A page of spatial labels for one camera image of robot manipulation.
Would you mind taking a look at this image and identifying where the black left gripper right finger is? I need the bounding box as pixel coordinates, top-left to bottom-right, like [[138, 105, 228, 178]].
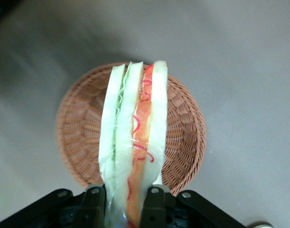
[[140, 185, 247, 228]]

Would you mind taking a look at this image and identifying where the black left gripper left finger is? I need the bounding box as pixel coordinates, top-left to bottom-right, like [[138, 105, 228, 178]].
[[0, 184, 106, 228]]

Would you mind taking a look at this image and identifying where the triangle sandwich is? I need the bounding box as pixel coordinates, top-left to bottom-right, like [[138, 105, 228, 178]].
[[98, 60, 169, 228]]

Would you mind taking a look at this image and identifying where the brown round wicker basket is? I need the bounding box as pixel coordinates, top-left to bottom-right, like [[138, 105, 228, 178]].
[[56, 62, 207, 197]]

